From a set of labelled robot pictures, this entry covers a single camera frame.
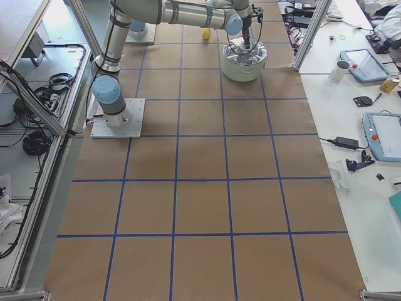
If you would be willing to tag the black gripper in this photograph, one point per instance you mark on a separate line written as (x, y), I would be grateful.
(246, 26)

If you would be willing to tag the glass pot lid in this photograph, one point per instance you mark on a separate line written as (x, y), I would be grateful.
(236, 52)

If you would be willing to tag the yellow corn cob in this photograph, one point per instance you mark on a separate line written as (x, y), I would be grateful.
(205, 33)

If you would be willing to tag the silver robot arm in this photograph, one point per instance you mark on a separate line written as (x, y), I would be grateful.
(137, 30)
(226, 15)

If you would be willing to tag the light green cooking pot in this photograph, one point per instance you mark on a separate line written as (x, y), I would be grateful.
(241, 73)

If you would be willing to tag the black power strip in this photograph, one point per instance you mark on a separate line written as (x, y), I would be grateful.
(293, 30)

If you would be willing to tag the white mug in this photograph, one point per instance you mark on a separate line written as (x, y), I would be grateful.
(339, 70)

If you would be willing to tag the upper blue teach pendant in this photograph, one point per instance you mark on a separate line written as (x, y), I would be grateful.
(365, 66)

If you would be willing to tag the blue teach pendant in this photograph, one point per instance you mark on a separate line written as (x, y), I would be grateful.
(365, 66)
(383, 135)

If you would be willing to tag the black round disc part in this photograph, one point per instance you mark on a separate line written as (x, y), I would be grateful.
(363, 101)

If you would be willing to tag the black power adapter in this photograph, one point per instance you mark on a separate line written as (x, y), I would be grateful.
(346, 143)

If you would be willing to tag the yellow drink can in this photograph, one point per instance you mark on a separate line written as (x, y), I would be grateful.
(389, 84)

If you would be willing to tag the lower blue teach pendant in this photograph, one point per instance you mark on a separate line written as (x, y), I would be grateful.
(383, 135)

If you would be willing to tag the clear plastic holder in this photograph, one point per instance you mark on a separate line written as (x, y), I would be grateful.
(338, 176)

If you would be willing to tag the small black clip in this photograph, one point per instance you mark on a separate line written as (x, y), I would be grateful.
(380, 177)

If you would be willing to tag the grey box on stand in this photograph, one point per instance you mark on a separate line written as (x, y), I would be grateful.
(35, 50)

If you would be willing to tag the teal notebook corner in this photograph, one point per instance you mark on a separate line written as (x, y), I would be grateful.
(395, 202)

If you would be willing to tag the aluminium frame post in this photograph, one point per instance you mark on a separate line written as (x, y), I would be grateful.
(318, 16)

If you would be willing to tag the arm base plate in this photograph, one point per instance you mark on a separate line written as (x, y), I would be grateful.
(145, 36)
(124, 125)

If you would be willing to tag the black bracket part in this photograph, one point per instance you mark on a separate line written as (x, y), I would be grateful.
(354, 165)

